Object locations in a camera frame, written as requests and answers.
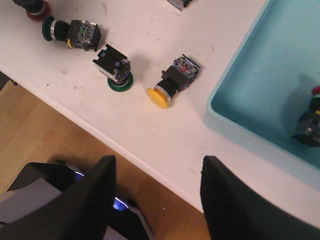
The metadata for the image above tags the lying yellow push button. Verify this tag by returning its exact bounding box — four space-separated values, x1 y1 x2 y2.
146 54 200 109

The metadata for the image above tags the lying green push button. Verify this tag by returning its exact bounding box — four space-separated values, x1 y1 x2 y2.
42 15 101 52

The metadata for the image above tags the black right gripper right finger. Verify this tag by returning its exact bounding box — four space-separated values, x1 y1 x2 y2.
200 156 320 240

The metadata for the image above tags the red push button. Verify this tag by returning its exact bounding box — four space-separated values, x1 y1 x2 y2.
13 0 51 22
292 86 320 148

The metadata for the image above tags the blue plastic box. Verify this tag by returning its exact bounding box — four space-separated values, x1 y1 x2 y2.
202 0 320 171

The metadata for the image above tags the inverted green push button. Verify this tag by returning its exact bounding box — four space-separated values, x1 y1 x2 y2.
93 44 134 92

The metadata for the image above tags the inverted red push button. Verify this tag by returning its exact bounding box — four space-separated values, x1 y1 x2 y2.
13 0 51 22

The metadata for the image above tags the black grey device on floor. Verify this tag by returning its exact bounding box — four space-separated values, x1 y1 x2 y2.
0 162 154 240

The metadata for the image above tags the yellow push button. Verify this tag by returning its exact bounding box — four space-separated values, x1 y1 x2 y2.
167 0 193 11
146 54 200 109

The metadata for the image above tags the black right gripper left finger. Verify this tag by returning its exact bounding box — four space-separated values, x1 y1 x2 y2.
0 155 117 240

